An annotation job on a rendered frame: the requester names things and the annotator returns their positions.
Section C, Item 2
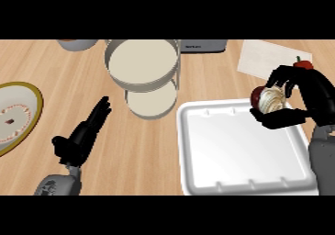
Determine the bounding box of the white plastic tray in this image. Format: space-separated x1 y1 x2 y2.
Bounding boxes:
176 97 321 196

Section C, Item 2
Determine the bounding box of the grey round bowl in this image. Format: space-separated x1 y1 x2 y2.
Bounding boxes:
57 39 101 52

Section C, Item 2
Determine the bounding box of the grey box appliance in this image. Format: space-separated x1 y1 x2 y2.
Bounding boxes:
179 39 229 54

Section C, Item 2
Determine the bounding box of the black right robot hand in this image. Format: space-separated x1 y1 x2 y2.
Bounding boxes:
248 64 335 130

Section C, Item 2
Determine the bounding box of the white frosted cupcake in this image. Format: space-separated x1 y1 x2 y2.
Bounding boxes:
250 84 290 114

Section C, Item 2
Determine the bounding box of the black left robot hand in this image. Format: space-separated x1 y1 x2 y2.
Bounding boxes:
51 95 113 168

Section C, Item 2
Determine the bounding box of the pale rectangular placemat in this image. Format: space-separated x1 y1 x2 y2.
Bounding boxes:
237 39 313 81

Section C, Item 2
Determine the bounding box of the red pepper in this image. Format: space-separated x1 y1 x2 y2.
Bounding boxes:
294 55 315 71

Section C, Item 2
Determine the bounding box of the gold rimmed white plate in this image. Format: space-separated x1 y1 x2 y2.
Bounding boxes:
0 81 45 161

